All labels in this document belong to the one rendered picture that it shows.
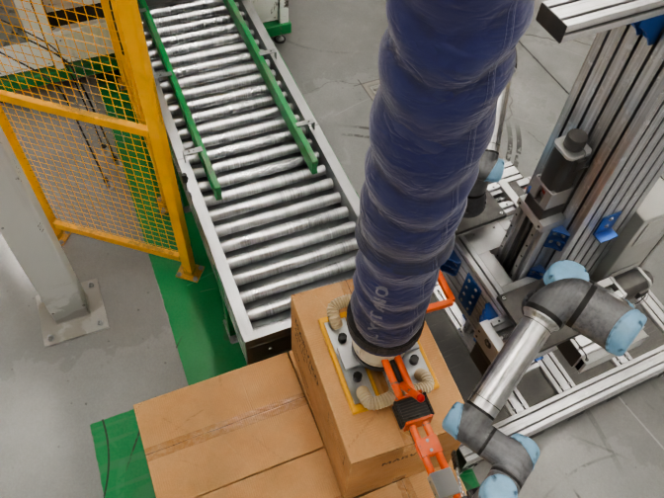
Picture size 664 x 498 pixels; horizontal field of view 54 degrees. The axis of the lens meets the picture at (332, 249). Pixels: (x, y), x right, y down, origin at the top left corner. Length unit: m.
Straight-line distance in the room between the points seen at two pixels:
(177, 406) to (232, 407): 0.20
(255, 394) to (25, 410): 1.19
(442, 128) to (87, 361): 2.45
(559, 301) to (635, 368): 1.67
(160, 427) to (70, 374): 0.89
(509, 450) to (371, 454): 0.55
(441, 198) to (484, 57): 0.35
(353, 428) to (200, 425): 0.67
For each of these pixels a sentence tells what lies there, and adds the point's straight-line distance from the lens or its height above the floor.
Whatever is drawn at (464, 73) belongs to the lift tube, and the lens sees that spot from 1.06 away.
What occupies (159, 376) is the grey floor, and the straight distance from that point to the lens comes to 3.16.
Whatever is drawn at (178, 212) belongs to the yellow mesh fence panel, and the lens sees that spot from 2.98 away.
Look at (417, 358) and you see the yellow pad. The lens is 2.08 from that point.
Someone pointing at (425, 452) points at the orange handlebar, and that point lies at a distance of 1.87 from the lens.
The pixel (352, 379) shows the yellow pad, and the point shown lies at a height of 0.97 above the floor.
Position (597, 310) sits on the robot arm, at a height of 1.57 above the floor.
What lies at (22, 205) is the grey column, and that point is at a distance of 2.71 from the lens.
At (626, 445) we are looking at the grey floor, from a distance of 3.34.
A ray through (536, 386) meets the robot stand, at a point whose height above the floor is 0.21.
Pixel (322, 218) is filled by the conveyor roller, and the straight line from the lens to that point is 2.90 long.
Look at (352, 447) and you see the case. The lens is 2.00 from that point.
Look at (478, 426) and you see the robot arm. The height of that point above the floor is 1.41.
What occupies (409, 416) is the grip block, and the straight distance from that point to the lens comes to 1.89.
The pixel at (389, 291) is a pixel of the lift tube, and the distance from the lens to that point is 1.60.
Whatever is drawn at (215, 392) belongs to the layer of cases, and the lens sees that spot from 2.50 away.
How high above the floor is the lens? 2.84
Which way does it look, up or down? 55 degrees down
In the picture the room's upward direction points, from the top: 5 degrees clockwise
